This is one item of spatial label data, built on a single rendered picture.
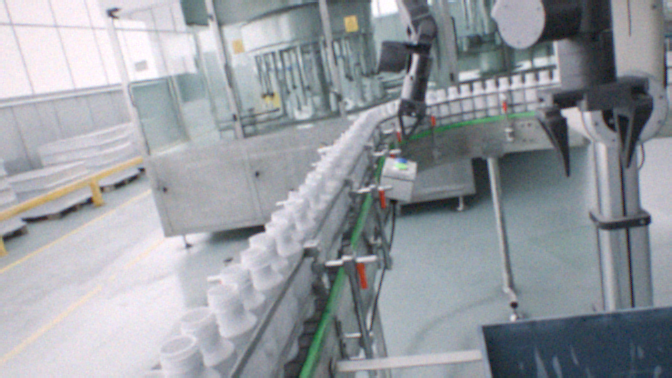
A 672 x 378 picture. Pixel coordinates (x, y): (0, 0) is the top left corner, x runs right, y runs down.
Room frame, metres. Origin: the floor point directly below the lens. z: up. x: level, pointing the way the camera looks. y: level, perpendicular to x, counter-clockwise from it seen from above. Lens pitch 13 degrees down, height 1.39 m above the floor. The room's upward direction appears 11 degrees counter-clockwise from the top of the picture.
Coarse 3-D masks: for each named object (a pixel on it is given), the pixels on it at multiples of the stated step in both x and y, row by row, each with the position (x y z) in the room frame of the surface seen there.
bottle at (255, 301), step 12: (240, 264) 0.66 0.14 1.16; (228, 276) 0.62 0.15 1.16; (240, 276) 0.63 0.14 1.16; (240, 288) 0.62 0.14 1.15; (252, 288) 0.64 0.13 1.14; (252, 300) 0.62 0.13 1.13; (264, 300) 0.63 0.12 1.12; (252, 312) 0.62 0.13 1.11; (264, 312) 0.63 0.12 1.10; (264, 336) 0.62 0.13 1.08; (276, 348) 0.64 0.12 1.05; (276, 360) 0.63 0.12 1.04
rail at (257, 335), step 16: (336, 192) 1.15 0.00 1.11; (320, 224) 0.94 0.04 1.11; (336, 240) 1.04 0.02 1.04; (304, 256) 0.80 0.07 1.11; (288, 288) 0.70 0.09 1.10; (272, 304) 0.63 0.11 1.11; (304, 304) 0.76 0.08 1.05; (256, 336) 0.56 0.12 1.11; (288, 352) 0.64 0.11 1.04; (240, 368) 0.50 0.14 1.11
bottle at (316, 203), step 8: (312, 184) 1.06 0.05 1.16; (312, 192) 1.03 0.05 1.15; (312, 200) 1.03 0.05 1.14; (320, 200) 1.04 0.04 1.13; (312, 208) 1.02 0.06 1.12; (320, 208) 1.02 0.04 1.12; (320, 216) 1.02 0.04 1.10; (328, 216) 1.04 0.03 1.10; (328, 224) 1.03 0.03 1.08; (328, 232) 1.03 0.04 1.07; (328, 240) 1.02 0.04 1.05; (328, 248) 1.02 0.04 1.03; (336, 256) 1.03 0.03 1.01
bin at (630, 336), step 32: (544, 320) 0.74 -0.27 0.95; (576, 320) 0.73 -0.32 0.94; (608, 320) 0.72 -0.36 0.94; (640, 320) 0.71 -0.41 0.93; (480, 352) 0.71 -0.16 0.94; (512, 352) 0.75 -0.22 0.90; (544, 352) 0.74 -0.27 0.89; (576, 352) 0.73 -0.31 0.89; (608, 352) 0.72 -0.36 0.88; (640, 352) 0.71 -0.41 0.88
